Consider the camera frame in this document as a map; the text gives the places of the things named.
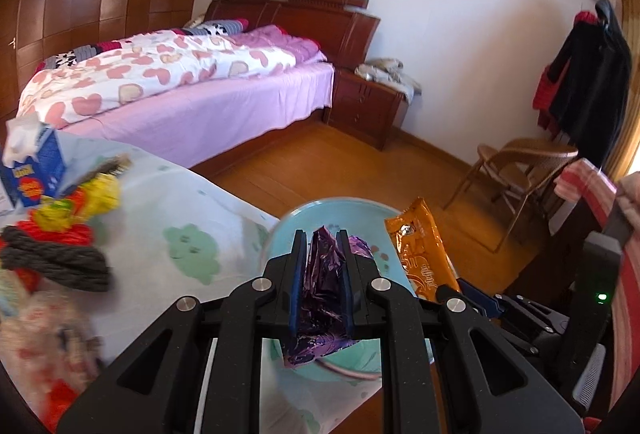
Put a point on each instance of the blue milk carton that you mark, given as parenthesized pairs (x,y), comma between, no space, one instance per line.
(32,158)

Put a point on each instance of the wicker folding chair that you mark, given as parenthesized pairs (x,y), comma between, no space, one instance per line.
(520,169)

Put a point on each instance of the orange snack wrapper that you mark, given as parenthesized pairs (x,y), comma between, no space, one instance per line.
(420,250)

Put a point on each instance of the striped pink towel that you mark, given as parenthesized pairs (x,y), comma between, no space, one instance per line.
(612,257)

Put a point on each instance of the grey clothes pile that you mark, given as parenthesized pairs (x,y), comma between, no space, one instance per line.
(390,72)

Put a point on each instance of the purple foil wrapper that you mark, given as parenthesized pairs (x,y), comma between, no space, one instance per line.
(322,327)

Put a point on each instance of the heart patterned quilt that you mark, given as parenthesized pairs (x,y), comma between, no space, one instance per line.
(108,81)

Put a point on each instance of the hanging dark clothes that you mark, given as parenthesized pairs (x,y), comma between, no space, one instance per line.
(583,93)

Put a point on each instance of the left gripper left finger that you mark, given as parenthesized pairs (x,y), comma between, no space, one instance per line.
(295,284)

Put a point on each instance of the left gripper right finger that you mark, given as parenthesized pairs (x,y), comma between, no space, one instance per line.
(347,297)

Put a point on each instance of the white green patterned tablecloth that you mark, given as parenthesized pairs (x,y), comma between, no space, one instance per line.
(175,234)

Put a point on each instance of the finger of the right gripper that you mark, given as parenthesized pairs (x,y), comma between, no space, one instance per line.
(486,304)

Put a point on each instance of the pink bed sheet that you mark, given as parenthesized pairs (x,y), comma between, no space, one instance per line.
(193,123)

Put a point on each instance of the wooden nightstand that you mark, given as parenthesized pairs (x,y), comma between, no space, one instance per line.
(364,109)

